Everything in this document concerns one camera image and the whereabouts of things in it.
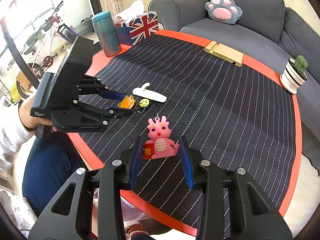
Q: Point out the white plastic hook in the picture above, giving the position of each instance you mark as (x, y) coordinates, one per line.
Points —
(143, 92)

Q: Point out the person left hand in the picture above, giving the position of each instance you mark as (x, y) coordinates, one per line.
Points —
(31, 122)

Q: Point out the blue trouser leg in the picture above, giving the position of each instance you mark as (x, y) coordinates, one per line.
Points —
(51, 162)

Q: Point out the potted cactus striped pot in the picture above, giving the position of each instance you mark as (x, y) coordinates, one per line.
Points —
(292, 79)

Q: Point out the grey fabric sofa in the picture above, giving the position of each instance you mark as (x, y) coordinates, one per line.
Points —
(266, 30)

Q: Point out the white slipper foot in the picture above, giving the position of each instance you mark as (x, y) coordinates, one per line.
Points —
(134, 230)

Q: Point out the orange toy charm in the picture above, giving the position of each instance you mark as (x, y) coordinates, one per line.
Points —
(128, 102)

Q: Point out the black striped table mat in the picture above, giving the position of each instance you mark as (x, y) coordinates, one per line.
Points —
(200, 117)

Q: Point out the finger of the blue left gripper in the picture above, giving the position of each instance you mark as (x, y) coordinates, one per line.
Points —
(116, 112)
(112, 95)

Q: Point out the paw shaped cushion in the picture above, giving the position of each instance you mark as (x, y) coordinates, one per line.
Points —
(224, 11)

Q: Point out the red table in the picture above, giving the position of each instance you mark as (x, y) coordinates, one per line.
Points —
(287, 154)

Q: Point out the yellow smiley keychain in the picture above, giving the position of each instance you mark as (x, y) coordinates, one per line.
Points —
(143, 104)

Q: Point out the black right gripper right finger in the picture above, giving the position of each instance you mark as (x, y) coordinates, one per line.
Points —
(187, 166)

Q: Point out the teal thermos bottle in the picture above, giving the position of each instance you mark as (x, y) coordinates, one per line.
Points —
(106, 32)

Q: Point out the bicycle outside window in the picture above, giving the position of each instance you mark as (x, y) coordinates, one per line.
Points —
(46, 26)

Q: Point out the union jack tissue box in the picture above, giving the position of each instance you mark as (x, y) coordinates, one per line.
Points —
(135, 25)

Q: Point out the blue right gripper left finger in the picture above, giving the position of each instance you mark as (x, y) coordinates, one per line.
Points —
(134, 162)

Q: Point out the pink dragon keychain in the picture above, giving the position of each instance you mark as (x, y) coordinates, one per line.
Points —
(159, 144)

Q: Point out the wooden phone stand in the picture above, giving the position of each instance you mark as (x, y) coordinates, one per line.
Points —
(224, 52)

